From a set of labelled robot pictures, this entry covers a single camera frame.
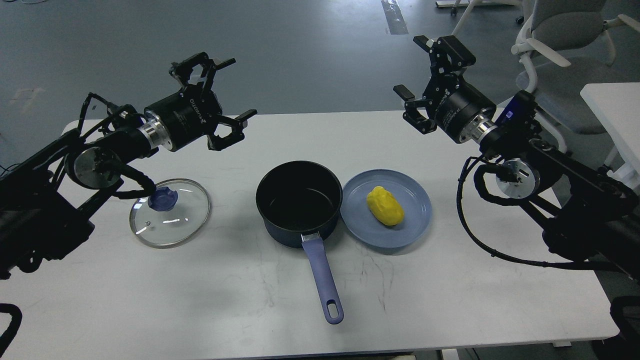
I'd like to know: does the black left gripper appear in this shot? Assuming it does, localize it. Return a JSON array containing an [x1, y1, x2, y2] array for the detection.
[[144, 52, 258, 152]]

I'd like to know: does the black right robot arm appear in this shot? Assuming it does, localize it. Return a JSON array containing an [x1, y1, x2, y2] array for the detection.
[[393, 35, 640, 283]]

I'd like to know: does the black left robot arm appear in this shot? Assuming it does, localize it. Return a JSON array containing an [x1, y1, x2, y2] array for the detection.
[[0, 52, 257, 280]]

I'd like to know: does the white side table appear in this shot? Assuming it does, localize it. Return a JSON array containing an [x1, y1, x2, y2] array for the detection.
[[580, 82, 640, 194]]

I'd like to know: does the grey office chair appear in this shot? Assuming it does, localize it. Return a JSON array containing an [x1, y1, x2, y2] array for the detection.
[[510, 0, 639, 154]]

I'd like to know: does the yellow potato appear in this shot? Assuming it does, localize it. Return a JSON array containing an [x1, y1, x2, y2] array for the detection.
[[365, 186, 405, 227]]

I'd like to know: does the glass pot lid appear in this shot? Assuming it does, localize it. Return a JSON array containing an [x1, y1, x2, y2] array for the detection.
[[128, 178, 213, 249]]

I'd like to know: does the white chair base with casters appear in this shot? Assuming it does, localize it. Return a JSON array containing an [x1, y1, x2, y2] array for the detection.
[[436, 0, 531, 45]]

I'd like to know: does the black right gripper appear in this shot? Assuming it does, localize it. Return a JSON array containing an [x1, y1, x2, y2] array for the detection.
[[393, 35, 497, 144]]

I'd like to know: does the dark blue saucepan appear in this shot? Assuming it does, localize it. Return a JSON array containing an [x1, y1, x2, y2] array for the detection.
[[255, 161, 345, 325]]

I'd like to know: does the blue plate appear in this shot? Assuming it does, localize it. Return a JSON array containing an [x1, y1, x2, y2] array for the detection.
[[340, 169, 434, 253]]

